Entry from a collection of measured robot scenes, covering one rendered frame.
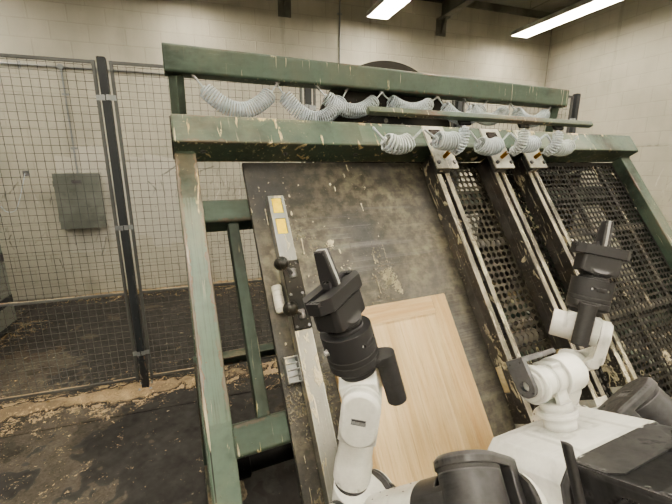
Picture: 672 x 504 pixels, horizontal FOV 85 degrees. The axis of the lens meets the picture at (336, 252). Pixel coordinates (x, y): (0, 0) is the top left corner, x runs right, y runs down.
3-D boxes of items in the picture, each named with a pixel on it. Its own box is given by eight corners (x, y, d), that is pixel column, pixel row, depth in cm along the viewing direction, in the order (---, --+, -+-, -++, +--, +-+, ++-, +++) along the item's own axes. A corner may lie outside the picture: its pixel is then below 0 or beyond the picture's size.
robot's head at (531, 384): (583, 391, 61) (561, 345, 64) (549, 405, 57) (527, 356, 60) (550, 395, 66) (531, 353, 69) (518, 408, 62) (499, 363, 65)
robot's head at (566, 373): (596, 406, 62) (583, 353, 64) (558, 423, 58) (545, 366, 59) (559, 399, 68) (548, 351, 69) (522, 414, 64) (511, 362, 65)
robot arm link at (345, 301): (284, 303, 57) (307, 368, 60) (334, 304, 52) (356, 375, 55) (327, 270, 67) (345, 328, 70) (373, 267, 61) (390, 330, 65)
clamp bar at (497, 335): (525, 470, 110) (602, 482, 89) (407, 143, 148) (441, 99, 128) (548, 459, 114) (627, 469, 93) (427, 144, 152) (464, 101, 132)
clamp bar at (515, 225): (588, 441, 121) (668, 446, 101) (463, 144, 160) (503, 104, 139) (607, 433, 125) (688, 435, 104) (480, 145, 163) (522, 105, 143)
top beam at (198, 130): (173, 162, 111) (171, 141, 103) (170, 135, 114) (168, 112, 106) (620, 162, 198) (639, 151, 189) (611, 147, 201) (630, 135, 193)
